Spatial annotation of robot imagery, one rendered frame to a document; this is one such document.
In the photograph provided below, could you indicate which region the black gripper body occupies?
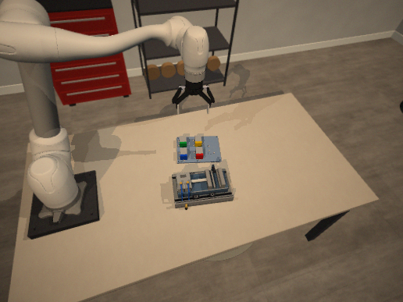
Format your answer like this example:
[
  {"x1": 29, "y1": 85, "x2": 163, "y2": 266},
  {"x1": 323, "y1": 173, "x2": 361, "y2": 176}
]
[{"x1": 184, "y1": 80, "x2": 204, "y2": 95}]

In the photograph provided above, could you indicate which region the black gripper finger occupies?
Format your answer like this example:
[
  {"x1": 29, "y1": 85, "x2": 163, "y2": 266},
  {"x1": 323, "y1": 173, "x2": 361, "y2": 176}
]
[
  {"x1": 196, "y1": 84, "x2": 215, "y2": 114},
  {"x1": 172, "y1": 85, "x2": 193, "y2": 115}
]

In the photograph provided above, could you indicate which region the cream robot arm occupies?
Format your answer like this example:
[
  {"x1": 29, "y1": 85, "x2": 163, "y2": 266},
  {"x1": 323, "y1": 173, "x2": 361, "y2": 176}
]
[{"x1": 0, "y1": 0, "x2": 209, "y2": 225}]

